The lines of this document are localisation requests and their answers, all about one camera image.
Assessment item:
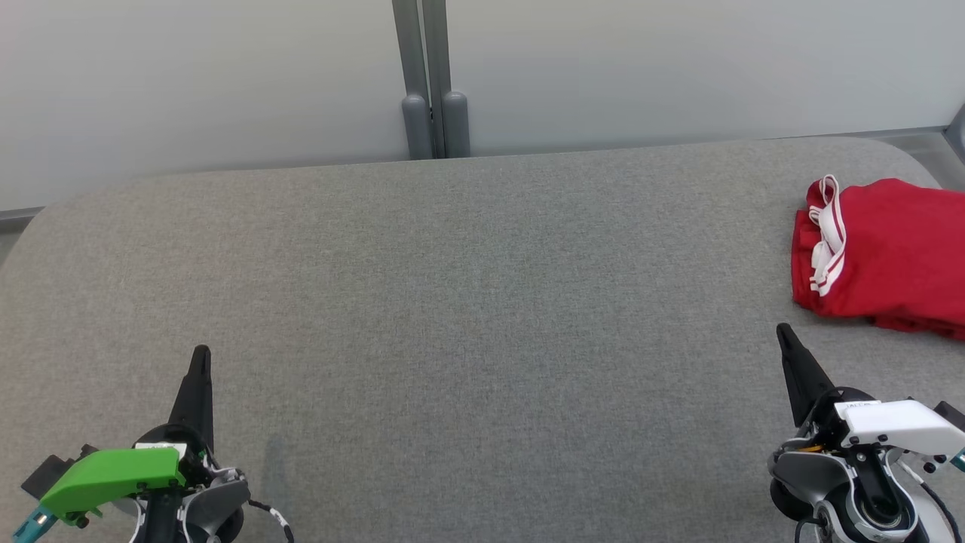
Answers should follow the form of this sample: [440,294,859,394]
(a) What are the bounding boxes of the thin black cable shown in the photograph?
[916,479,964,543]

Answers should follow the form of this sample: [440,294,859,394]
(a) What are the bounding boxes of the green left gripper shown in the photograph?
[38,345,221,527]

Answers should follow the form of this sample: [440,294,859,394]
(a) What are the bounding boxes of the grey partition post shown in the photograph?
[392,0,471,161]

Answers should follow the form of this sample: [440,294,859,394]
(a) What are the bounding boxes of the black white braided cable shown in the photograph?
[247,498,296,543]

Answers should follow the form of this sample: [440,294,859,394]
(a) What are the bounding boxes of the grey fabric sofa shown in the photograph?
[0,136,965,543]

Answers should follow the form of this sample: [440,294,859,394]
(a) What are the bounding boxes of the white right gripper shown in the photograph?
[776,323,965,458]

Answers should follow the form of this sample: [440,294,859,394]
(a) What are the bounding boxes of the red Bulls jersey white sleeves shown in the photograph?
[790,175,965,325]

